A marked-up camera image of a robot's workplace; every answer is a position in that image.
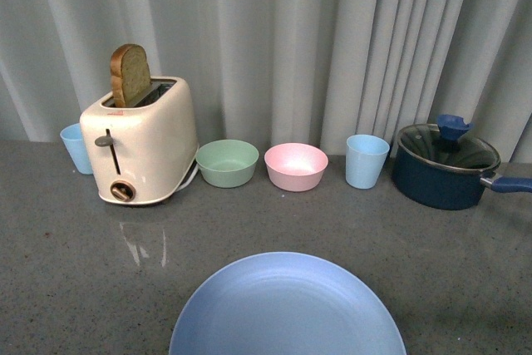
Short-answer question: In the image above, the blue plate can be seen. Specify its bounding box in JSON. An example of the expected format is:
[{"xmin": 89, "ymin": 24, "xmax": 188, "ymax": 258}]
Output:
[{"xmin": 169, "ymin": 252, "xmax": 406, "ymax": 354}]

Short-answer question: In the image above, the pink bowl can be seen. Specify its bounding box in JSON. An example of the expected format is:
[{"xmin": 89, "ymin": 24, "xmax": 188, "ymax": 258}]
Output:
[{"xmin": 264, "ymin": 143, "xmax": 328, "ymax": 192}]

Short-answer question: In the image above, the green bowl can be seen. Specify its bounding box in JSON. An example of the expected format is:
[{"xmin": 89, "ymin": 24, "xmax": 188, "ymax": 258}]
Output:
[{"xmin": 196, "ymin": 139, "xmax": 259, "ymax": 189}]

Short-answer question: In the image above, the light blue cup right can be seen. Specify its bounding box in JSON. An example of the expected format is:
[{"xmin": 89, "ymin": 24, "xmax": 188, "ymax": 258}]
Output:
[{"xmin": 346, "ymin": 134, "xmax": 390, "ymax": 190}]

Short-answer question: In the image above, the light blue cup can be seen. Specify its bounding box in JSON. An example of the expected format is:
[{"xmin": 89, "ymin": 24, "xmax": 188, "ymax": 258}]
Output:
[
  {"xmin": 60, "ymin": 123, "xmax": 93, "ymax": 175},
  {"xmin": 346, "ymin": 134, "xmax": 390, "ymax": 190}
]

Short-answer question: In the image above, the grey curtain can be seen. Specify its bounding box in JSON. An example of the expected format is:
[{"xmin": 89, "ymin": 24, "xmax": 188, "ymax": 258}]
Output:
[{"xmin": 1, "ymin": 0, "xmax": 531, "ymax": 163}]

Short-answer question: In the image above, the cream two-slot toaster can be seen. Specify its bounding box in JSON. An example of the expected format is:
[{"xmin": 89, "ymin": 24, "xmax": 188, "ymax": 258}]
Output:
[{"xmin": 80, "ymin": 76, "xmax": 199, "ymax": 205}]

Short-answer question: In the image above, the dark blue saucepan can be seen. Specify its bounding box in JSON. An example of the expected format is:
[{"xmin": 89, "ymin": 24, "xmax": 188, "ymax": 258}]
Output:
[{"xmin": 392, "ymin": 135, "xmax": 531, "ymax": 210}]

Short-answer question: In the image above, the brown bread slice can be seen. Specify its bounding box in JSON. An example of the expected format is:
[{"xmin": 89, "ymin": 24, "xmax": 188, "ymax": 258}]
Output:
[{"xmin": 110, "ymin": 43, "xmax": 151, "ymax": 108}]

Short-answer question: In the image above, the glass pot lid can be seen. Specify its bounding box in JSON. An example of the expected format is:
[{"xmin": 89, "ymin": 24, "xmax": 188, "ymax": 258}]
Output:
[{"xmin": 398, "ymin": 114, "xmax": 500, "ymax": 174}]

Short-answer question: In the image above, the light blue cup left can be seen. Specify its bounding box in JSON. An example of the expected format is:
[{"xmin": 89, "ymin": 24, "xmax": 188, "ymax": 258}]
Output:
[{"xmin": 60, "ymin": 123, "xmax": 93, "ymax": 175}]

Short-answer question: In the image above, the white toaster power cord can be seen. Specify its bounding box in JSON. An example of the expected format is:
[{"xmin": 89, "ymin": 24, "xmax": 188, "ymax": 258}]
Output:
[{"xmin": 170, "ymin": 161, "xmax": 200, "ymax": 196}]

